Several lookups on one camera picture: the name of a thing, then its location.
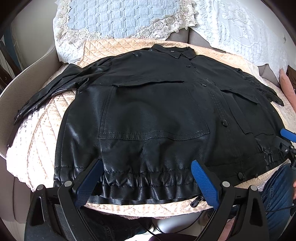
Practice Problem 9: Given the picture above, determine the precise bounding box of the white embossed pillow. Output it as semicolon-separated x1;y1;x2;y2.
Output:
192;1;295;76

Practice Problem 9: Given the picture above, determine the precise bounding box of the blue jeans leg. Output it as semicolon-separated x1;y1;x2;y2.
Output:
260;164;295;240

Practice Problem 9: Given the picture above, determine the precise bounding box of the pink pillow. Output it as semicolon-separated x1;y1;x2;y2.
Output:
279;69;296;111

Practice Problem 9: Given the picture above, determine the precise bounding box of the grey bed headboard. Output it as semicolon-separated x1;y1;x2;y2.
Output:
0;46;63;223

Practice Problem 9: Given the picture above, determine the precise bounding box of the black leather jacket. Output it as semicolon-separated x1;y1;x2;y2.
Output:
15;44;286;205

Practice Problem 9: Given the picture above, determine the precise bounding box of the light blue quilted pillow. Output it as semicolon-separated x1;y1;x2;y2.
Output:
53;0;197;63

